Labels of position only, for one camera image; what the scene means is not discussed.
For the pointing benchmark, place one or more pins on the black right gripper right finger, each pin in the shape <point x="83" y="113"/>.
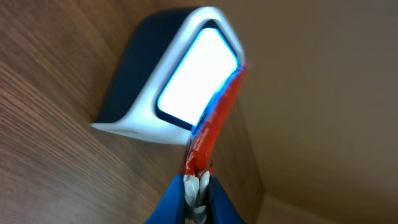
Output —
<point x="219" y="208"/>

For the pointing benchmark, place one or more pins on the red white snack packet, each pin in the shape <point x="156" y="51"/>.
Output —
<point x="198" y="164"/>

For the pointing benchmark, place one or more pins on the white barcode scanner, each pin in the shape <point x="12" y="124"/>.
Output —
<point x="175" y="62"/>

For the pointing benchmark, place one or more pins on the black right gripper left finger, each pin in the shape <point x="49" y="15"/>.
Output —
<point x="170" y="209"/>

